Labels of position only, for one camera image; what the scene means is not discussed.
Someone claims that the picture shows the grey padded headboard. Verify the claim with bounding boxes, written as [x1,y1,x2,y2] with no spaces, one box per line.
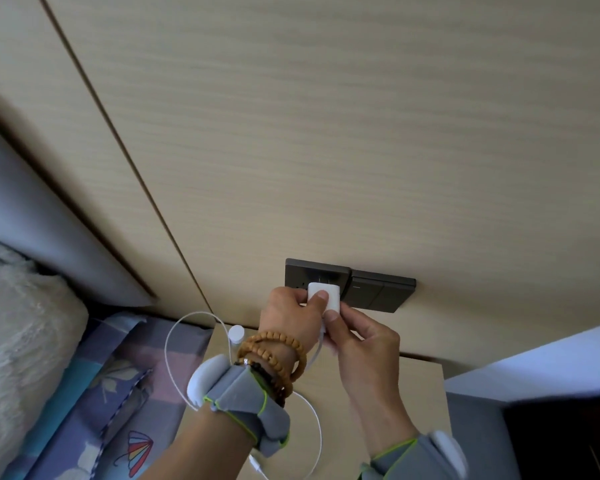
[0,114,157,308]

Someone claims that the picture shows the person's left hand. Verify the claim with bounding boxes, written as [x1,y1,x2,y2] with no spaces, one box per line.
[258,286,330,356]

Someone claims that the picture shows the person's left forearm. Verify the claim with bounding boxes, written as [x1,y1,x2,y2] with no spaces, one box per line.
[139,404,261,480]

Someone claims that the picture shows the dark grey wall socket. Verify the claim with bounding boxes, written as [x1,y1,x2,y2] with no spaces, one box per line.
[284,258,352,308]

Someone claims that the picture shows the grey right wrist tracker band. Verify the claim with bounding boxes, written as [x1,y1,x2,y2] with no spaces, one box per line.
[359,431,469,480]

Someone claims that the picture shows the fluffy white blanket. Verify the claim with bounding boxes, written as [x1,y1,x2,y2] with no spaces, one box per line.
[0,234,90,480]

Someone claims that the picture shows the light wooden bead bracelet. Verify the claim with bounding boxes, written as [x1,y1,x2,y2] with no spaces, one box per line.
[237,331,308,399]

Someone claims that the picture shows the grey wrist tracker band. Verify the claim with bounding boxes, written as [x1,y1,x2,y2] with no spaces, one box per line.
[359,431,469,480]
[186,354,291,458]

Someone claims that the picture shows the grey left wrist tracker band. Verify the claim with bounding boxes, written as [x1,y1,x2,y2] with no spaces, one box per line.
[186,354,291,458]

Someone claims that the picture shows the white charging cable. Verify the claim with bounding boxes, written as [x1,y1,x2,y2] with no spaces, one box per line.
[164,311,327,480]

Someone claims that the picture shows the dark grey light switch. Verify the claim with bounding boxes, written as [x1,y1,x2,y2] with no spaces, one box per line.
[342,270,417,314]

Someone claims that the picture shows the dark bead bracelet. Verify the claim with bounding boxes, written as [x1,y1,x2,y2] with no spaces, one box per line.
[236,359,287,408]

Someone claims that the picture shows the person's right forearm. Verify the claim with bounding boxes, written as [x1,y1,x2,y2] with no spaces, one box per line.
[356,395,422,461]

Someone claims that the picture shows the purple patterned bedsheet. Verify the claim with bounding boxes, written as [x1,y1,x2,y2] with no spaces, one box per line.
[1,312,214,480]

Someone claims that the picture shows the white charger plug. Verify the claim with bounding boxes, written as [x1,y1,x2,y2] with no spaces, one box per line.
[307,282,341,316]

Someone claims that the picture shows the person's right hand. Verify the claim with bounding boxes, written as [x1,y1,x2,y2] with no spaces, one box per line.
[322,301,407,411]

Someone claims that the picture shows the light wooden nightstand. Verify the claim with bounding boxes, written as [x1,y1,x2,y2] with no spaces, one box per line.
[179,322,454,480]

